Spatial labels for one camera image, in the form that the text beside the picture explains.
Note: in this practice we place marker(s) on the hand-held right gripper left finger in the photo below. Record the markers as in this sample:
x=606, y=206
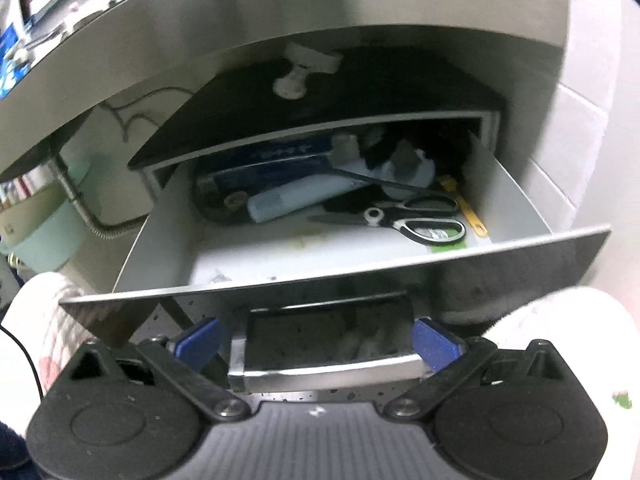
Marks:
x=199, y=341

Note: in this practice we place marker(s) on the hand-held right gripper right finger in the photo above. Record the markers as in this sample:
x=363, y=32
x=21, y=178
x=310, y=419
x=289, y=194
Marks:
x=436, y=344

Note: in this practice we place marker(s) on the stainless steel drawer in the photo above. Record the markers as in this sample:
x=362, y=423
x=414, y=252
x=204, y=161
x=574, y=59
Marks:
x=350, y=260

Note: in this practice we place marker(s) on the black and white scissors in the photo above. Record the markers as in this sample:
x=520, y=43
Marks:
x=425, y=227

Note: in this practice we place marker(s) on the yellow plastic tool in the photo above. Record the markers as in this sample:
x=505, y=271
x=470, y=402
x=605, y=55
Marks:
x=470, y=212

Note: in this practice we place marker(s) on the round dark tape roll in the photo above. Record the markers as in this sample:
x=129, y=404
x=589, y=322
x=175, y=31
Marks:
x=222, y=205

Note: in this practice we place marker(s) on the person's right leg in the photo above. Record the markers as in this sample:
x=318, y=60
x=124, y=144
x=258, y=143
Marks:
x=590, y=330

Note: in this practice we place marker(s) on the white tube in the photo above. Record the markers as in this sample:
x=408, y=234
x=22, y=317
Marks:
x=295, y=201

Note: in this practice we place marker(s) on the thin black rod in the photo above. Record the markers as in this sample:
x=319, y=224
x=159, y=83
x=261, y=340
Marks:
x=380, y=180

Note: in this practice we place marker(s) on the white roll with black cloth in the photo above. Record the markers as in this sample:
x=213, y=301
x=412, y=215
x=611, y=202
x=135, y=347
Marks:
x=407, y=165

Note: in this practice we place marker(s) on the blue cardboard box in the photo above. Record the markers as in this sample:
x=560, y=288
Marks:
x=265, y=160

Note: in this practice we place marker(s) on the pale green bin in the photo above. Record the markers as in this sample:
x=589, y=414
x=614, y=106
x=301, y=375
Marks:
x=47, y=220

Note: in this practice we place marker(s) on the white suction hook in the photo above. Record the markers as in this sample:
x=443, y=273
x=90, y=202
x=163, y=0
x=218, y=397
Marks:
x=295, y=72

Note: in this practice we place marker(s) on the stainless steel counter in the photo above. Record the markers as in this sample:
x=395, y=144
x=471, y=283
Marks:
x=280, y=15

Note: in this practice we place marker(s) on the blue packet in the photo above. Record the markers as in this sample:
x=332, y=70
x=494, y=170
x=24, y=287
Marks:
x=9, y=62

